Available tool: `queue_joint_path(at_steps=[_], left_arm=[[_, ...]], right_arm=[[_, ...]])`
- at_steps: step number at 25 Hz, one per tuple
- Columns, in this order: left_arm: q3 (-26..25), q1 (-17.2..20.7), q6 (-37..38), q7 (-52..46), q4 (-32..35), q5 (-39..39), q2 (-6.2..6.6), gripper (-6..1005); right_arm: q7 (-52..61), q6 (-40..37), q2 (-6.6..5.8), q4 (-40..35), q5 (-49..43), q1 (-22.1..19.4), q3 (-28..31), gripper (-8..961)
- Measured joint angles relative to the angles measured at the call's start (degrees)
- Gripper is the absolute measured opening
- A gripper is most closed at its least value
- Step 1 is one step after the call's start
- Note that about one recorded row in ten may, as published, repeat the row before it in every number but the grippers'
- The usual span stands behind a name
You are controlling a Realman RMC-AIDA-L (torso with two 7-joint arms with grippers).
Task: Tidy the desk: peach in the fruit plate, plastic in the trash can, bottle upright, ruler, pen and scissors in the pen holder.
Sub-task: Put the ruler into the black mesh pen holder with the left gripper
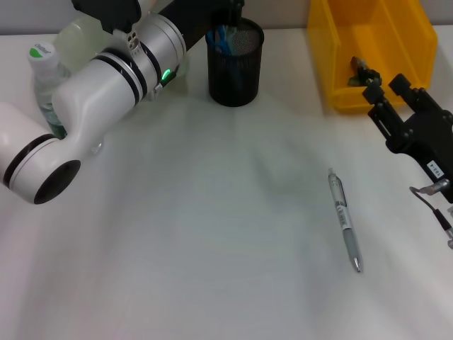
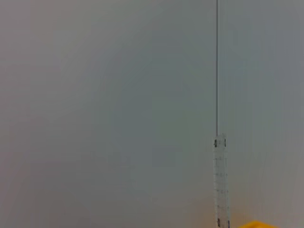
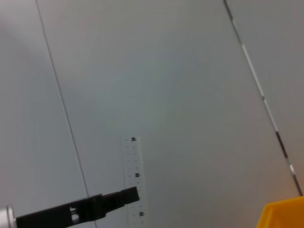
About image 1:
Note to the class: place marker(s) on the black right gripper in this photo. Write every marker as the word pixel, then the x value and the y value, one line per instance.
pixel 431 141

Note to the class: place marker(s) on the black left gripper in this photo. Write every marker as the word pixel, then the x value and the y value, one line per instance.
pixel 198 17

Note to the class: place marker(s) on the small dark object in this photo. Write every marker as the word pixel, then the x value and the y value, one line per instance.
pixel 361 72

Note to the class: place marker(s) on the blue cyan scissors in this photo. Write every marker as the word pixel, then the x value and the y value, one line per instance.
pixel 221 40

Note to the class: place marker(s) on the silver ballpoint pen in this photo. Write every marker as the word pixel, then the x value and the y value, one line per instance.
pixel 345 219

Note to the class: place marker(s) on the clear water bottle green label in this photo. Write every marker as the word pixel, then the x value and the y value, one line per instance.
pixel 42 67

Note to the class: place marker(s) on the black mesh pen cup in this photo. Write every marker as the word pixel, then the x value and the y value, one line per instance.
pixel 233 78

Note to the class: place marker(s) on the green glass fruit bowl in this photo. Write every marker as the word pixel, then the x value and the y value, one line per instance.
pixel 81 42

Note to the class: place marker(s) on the yellow plastic bin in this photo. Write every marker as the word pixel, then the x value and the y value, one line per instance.
pixel 389 35

